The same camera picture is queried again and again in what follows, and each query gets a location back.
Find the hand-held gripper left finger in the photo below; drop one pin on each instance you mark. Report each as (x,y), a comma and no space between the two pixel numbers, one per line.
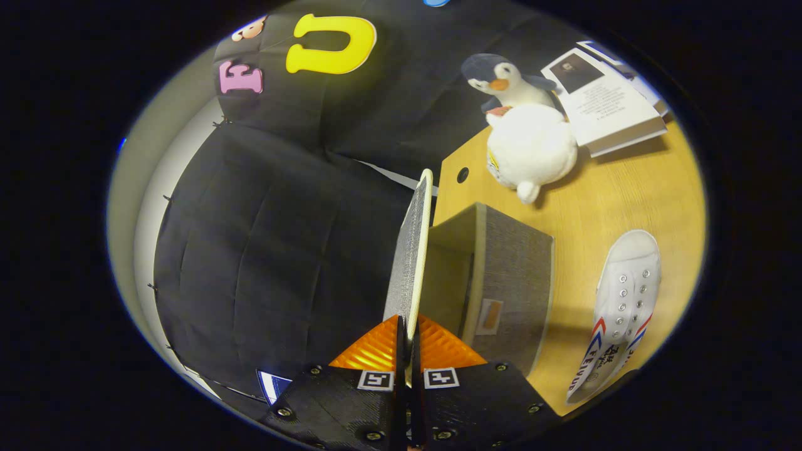
(338,401)

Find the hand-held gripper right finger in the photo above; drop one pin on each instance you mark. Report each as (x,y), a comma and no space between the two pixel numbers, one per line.
(482,401)

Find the grey fabric storage box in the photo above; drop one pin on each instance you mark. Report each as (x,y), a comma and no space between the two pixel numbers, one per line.
(514,275)

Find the grey storage box lid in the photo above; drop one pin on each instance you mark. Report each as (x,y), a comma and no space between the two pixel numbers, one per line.
(410,250)

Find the white canvas shoe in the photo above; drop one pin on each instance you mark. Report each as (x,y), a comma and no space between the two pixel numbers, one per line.
(623,294)

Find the blue lit monitor screen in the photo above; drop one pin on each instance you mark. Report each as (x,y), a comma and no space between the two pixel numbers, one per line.
(272,385)

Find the white plush toy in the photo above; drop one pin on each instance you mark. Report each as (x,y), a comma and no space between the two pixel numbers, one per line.
(532,150)

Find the penguin plush toy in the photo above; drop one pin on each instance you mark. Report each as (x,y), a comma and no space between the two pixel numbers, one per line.
(510,81)

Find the white book with portrait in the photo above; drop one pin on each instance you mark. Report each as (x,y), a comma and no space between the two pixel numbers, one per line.
(611,106)

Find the book with blue picture cover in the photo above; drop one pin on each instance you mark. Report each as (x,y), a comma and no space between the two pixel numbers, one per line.
(604,50)

